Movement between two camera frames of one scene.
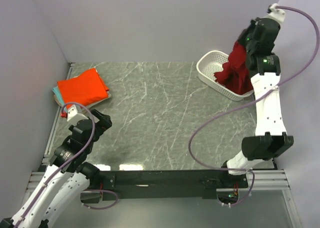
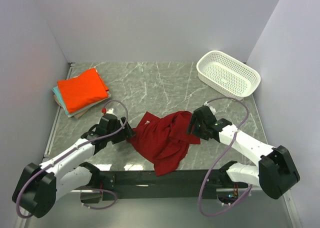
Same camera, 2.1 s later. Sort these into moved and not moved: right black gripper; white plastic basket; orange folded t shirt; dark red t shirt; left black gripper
Moved: left black gripper; dark red t shirt; right black gripper
Not moved: orange folded t shirt; white plastic basket
